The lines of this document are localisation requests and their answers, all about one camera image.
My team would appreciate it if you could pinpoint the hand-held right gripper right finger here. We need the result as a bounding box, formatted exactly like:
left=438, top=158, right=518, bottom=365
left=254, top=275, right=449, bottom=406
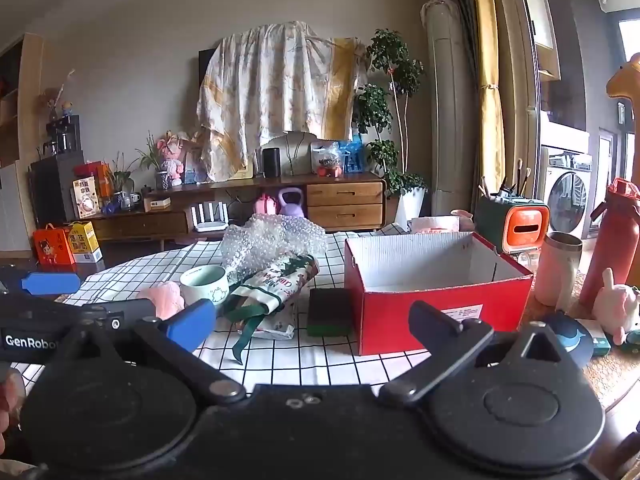
left=378, top=301, right=576, bottom=406

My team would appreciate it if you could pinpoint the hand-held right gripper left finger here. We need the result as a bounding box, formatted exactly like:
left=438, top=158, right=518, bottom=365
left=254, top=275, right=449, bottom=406
left=60, top=299, right=248, bottom=405

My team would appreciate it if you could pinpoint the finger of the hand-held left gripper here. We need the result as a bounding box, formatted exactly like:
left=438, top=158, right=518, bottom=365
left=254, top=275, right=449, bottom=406
left=82, top=299, right=157, bottom=332
left=21, top=272, right=82, bottom=297

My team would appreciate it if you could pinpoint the red cardboard box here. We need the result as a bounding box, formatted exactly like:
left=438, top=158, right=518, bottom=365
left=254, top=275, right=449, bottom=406
left=344, top=231, right=534, bottom=357

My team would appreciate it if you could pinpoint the white plastic packet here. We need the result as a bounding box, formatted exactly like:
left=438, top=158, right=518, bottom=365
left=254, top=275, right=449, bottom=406
left=239, top=310, right=297, bottom=342

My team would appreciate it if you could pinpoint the christmas print tote bag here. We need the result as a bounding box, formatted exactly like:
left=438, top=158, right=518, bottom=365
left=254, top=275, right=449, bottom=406
left=222, top=254, right=321, bottom=367

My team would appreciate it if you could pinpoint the clear plastic bag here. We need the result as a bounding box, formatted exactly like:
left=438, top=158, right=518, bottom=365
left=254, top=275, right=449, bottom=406
left=221, top=212, right=329, bottom=283

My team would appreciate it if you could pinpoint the person's left hand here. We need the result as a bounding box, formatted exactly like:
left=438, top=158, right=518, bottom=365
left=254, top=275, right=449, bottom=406
left=0, top=367, right=27, bottom=466

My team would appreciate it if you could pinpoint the orange gift box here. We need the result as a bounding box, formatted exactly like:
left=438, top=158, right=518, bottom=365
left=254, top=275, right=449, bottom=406
left=32, top=224, right=77, bottom=267

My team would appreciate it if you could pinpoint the pink fluffy cloth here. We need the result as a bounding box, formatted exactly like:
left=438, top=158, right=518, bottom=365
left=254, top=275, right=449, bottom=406
left=136, top=280, right=187, bottom=322

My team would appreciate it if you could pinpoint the mint green kettlebell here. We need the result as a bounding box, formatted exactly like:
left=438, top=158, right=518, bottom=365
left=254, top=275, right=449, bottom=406
left=179, top=265, right=231, bottom=307

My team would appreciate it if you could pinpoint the yellow gift box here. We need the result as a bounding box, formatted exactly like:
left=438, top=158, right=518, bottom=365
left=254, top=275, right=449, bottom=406
left=67, top=220, right=102, bottom=264

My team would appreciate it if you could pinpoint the white orange carton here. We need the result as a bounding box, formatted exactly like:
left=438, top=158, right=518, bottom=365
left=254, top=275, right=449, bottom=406
left=71, top=177, right=102, bottom=219

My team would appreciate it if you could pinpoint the orange white snack packet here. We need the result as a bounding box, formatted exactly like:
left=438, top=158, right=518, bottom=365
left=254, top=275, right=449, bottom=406
left=409, top=215, right=475, bottom=236

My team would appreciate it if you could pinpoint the dark green scouring sponge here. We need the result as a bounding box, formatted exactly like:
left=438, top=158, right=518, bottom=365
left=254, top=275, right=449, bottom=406
left=306, top=287, right=354, bottom=338

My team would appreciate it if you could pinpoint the white router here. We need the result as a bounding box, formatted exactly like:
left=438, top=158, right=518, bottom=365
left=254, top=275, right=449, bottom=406
left=188, top=202, right=230, bottom=234

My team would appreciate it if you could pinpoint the white planter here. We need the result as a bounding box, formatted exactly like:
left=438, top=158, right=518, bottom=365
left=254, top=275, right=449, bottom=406
left=394, top=186, right=429, bottom=232

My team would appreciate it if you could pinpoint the glass jar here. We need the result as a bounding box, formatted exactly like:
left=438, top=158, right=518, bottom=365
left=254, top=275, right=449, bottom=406
left=516, top=251, right=542, bottom=275

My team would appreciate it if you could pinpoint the black white checked tablecloth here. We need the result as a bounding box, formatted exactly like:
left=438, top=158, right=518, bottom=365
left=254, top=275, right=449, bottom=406
left=10, top=222, right=441, bottom=401

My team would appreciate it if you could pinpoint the red orange box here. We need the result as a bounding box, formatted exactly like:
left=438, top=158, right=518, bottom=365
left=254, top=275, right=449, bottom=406
left=75, top=160, right=114, bottom=200

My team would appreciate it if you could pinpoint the green orange storage bin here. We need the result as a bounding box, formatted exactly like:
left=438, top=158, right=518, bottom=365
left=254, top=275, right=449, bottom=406
left=474, top=195, right=551, bottom=267

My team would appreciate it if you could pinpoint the small potted plant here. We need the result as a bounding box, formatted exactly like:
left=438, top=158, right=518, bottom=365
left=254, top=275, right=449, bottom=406
left=106, top=151, right=138, bottom=207

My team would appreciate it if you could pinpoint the pink steel tumbler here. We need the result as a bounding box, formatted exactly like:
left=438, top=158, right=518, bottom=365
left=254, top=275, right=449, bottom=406
left=534, top=231, right=584, bottom=309

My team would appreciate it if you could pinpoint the wooden tv cabinet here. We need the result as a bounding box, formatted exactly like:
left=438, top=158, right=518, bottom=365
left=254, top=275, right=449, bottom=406
left=87, top=171, right=389, bottom=253

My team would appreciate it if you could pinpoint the bunch of brushes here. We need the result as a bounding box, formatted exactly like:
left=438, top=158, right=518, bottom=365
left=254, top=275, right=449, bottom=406
left=477, top=158, right=532, bottom=202

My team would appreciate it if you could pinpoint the wooden shelf unit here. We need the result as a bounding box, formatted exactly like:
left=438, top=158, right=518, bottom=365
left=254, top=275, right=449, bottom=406
left=0, top=32, right=46, bottom=261

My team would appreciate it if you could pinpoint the purple kettlebell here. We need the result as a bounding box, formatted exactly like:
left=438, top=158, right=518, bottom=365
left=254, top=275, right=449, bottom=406
left=277, top=187, right=305, bottom=220

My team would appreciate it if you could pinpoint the potted orchid plant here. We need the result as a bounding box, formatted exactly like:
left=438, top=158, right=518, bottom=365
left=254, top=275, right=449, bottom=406
left=134, top=131, right=174, bottom=192

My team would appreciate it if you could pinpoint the pink flower bouquet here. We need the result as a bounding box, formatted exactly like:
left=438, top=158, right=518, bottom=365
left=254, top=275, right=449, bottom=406
left=156, top=129, right=201, bottom=187

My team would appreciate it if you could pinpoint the small teal box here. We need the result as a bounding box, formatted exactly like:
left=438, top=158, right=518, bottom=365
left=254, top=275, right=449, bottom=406
left=575, top=319, right=614, bottom=357

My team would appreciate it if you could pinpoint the washing machine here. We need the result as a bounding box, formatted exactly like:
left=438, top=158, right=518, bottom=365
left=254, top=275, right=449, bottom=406
left=539, top=146, right=594, bottom=240

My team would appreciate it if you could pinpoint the blue plastic bag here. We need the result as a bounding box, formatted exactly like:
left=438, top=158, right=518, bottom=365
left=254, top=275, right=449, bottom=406
left=340, top=134, right=364, bottom=174

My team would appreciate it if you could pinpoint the black speaker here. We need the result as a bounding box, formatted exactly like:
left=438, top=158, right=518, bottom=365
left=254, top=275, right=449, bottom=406
left=262, top=147, right=282, bottom=179

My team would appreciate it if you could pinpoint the woven beige table mat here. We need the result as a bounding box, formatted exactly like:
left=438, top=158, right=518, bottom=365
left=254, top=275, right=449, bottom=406
left=520, top=260, right=640, bottom=413

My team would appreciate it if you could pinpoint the vase of dried flowers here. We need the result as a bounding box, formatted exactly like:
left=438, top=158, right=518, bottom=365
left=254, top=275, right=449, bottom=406
left=39, top=69, right=77, bottom=122

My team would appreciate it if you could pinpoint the pink bunny plush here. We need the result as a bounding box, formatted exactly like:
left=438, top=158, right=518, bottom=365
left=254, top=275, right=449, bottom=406
left=591, top=267, right=640, bottom=347

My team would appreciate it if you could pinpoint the clear bag of toys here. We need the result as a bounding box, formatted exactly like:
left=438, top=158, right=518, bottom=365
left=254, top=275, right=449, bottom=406
left=309, top=141, right=347, bottom=179

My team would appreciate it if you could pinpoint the red water bottle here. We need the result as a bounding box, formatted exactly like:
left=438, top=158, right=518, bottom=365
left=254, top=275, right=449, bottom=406
left=579, top=177, right=640, bottom=307

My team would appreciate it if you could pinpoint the white scalloped board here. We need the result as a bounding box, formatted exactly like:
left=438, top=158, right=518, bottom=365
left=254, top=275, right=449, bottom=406
left=254, top=130, right=327, bottom=177

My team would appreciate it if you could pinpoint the standing air conditioner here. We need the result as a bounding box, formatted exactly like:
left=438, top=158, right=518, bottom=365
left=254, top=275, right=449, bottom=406
left=421, top=0, right=482, bottom=223

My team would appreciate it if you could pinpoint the green potted tree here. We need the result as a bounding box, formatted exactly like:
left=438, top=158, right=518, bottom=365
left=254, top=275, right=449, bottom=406
left=351, top=29, right=429, bottom=198

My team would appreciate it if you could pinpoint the yellow curtain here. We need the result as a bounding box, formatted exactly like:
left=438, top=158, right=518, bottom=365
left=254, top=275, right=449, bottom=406
left=466, top=0, right=507, bottom=207

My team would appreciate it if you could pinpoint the floral cloth cover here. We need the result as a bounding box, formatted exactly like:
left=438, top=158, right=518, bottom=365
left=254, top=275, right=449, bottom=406
left=196, top=20, right=369, bottom=184

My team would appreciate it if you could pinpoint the black television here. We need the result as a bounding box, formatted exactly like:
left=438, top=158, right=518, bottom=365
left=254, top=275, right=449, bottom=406
left=198, top=49, right=217, bottom=93

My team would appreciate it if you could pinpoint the wooden wall cabinet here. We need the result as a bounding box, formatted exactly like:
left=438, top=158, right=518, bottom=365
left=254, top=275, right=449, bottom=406
left=516, top=0, right=562, bottom=82

